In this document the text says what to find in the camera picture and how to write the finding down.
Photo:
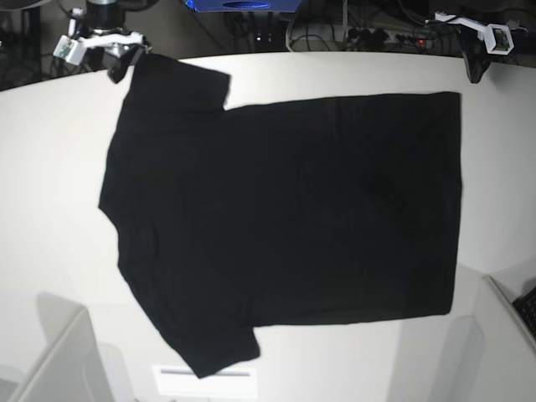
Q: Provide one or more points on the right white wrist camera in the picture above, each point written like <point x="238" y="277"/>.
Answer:
<point x="69" y="50"/>

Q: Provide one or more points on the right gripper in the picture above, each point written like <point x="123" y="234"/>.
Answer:
<point x="130" y="46"/>

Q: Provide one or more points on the right white partition panel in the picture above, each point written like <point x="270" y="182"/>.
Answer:
<point x="488" y="355"/>

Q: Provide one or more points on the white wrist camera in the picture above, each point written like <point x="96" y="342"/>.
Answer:
<point x="69" y="50"/>
<point x="502" y="40"/>

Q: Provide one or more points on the black T-shirt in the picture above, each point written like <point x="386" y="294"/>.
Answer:
<point x="328" y="211"/>

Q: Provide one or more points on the left white partition panel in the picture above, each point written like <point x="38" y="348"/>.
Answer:
<point x="73" y="365"/>

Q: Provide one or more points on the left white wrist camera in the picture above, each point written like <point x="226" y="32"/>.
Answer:
<point x="502" y="40"/>

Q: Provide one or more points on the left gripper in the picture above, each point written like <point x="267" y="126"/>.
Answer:
<point x="471" y="37"/>

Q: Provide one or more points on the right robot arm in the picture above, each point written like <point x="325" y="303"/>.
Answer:
<point x="102" y="15"/>

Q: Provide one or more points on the blue computer case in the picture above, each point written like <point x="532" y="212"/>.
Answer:
<point x="222" y="6"/>

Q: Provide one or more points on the black keyboard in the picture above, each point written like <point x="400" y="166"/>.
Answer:
<point x="526" y="309"/>

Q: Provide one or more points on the white partition panel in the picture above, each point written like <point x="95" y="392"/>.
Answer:
<point x="73" y="365"/>
<point x="488" y="355"/>

